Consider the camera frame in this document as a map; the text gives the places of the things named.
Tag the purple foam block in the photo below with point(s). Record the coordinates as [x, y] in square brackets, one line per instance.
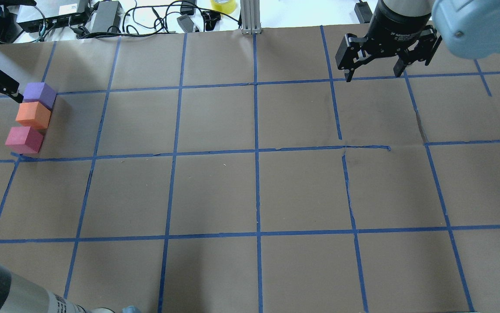
[40, 92]

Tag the aluminium frame post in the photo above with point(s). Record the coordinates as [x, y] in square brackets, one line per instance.
[250, 22]

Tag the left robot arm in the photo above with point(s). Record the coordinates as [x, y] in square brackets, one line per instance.
[17, 294]

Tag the yellow tape roll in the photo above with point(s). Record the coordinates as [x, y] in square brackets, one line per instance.
[223, 6]

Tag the orange foam block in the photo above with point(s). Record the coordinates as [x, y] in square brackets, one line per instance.
[33, 114]

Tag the black power adapter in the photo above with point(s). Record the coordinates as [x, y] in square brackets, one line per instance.
[107, 16]

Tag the red foam block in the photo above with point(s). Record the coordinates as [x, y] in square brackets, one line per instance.
[24, 140]

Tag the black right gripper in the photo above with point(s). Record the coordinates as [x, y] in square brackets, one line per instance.
[395, 27]

